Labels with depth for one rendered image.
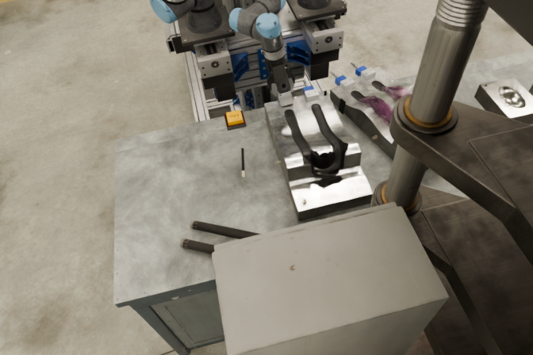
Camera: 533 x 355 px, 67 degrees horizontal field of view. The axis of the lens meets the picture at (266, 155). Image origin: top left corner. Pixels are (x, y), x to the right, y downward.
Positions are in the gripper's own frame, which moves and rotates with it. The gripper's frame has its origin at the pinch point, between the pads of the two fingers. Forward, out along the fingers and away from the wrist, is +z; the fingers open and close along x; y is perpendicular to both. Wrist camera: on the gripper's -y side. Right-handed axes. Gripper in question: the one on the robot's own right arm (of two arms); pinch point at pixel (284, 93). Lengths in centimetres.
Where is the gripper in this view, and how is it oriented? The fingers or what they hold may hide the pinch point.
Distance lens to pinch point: 158.9
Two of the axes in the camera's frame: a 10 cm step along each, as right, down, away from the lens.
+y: -2.4, -8.3, 5.1
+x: -9.6, 3.0, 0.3
